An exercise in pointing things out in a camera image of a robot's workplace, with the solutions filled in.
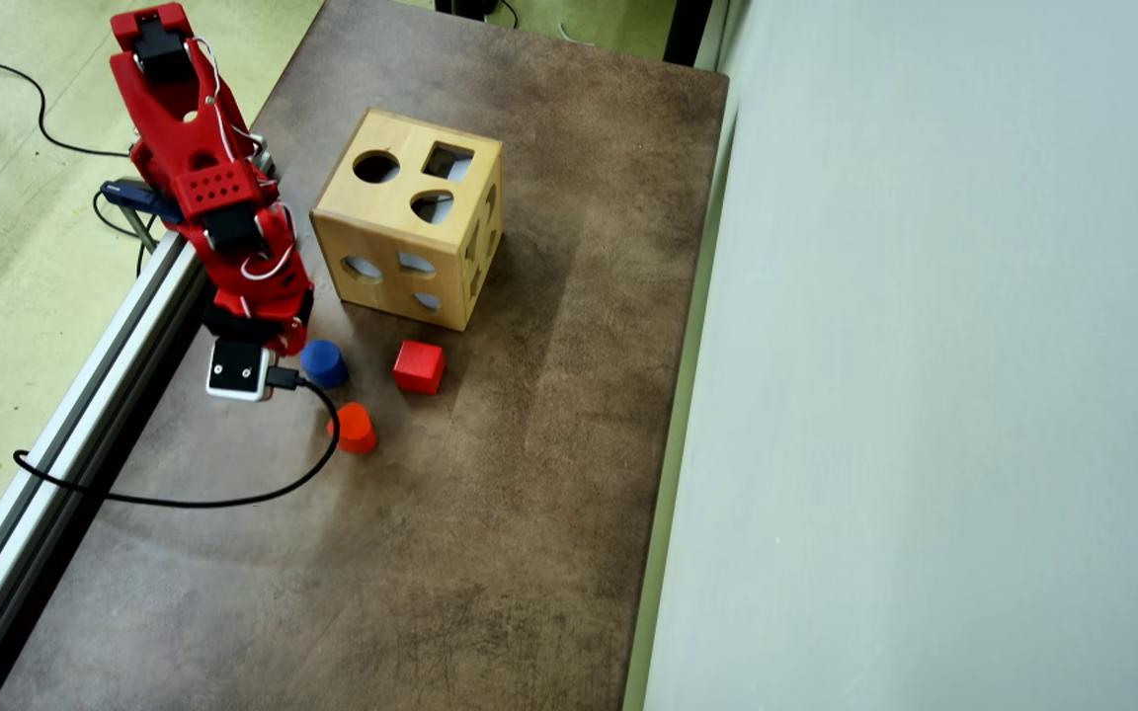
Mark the orange teardrop block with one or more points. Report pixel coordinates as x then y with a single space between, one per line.
357 430

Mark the white and black camera box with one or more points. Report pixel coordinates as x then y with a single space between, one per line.
238 370

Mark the wooden shape sorter box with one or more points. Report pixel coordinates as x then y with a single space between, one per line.
371 212

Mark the red robot arm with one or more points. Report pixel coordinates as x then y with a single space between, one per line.
164 109

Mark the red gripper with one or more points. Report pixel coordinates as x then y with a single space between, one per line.
284 338

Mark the blue cylinder block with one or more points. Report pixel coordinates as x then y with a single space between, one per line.
325 363

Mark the red cube block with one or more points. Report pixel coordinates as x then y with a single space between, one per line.
418 367

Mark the aluminium profile rail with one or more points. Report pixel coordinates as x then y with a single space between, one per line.
65 444

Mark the blue clamp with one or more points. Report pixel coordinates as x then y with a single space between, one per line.
134 195

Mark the black vertical post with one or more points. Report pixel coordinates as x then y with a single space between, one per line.
688 30

